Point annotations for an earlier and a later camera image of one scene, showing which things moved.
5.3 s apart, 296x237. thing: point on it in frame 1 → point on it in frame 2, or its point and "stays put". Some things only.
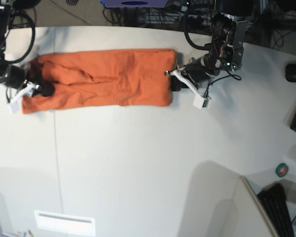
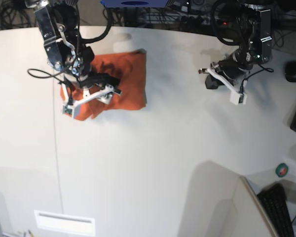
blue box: [154, 4] stays put
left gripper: [15, 77] → [82, 76]
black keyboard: [274, 198] stays put
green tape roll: [281, 170] stays put
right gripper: [198, 70] → [226, 72]
